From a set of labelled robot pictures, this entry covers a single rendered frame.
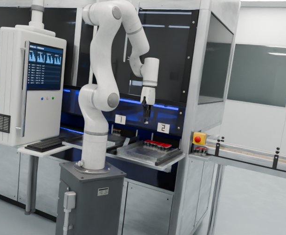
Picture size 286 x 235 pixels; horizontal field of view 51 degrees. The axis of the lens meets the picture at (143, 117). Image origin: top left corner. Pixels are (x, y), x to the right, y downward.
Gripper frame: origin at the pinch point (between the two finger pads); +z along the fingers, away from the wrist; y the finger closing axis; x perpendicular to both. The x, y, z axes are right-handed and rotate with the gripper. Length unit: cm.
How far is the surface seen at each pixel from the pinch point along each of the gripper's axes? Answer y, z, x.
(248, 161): -44, 25, 53
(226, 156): -44, 25, 39
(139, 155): 4.8, 24.2, -0.3
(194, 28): -28, -55, 14
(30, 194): -11, 73, -98
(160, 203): -35, 63, -1
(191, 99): -30.7, -10.6, 15.6
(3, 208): -31, 103, -153
